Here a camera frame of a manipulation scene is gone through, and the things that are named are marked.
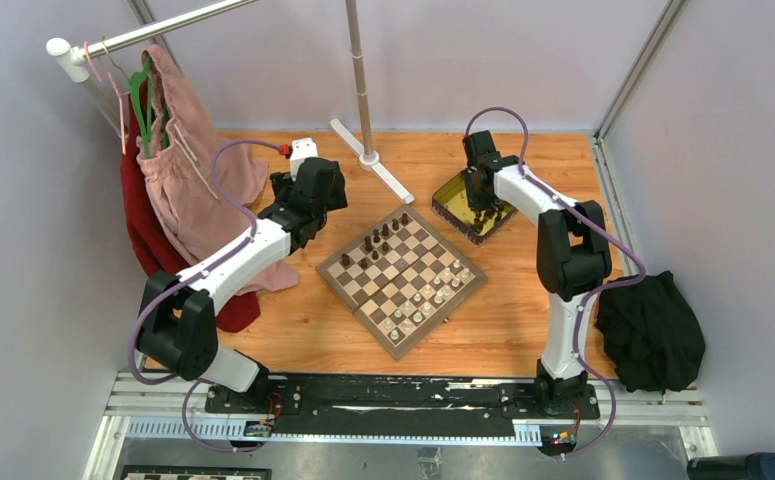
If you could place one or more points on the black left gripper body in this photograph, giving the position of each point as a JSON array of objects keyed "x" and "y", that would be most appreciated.
[{"x": 336, "y": 200}]

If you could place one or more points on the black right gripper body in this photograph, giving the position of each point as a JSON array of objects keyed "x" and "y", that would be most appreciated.
[{"x": 479, "y": 199}]

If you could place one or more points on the wooden chess board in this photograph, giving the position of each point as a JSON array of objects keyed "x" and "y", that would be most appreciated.
[{"x": 410, "y": 290}]

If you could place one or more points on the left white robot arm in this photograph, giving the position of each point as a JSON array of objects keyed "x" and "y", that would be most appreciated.
[{"x": 176, "y": 326}]

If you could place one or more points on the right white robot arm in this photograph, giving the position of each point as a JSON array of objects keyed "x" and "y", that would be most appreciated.
[{"x": 572, "y": 259}]

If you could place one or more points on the yellow metal tin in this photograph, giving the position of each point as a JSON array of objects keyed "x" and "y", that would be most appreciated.
[{"x": 450, "y": 202}]

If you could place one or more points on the pink hanging garment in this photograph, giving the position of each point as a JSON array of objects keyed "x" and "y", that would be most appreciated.
[{"x": 197, "y": 191}]

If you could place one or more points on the red hanging garment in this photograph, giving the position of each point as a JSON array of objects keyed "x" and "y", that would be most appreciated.
[{"x": 151, "y": 246}]

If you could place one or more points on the green clothes hanger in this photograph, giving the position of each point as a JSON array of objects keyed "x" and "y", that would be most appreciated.
[{"x": 146, "y": 95}]

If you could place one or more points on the black crumpled cloth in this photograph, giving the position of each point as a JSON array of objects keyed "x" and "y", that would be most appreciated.
[{"x": 651, "y": 334}]

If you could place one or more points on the white clothes rack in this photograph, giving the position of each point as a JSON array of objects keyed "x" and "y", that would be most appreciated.
[{"x": 77, "y": 63}]

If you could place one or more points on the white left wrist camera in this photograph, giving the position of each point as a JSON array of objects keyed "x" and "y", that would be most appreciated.
[{"x": 300, "y": 150}]

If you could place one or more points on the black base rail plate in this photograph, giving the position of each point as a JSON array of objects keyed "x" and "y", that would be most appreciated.
[{"x": 399, "y": 406}]

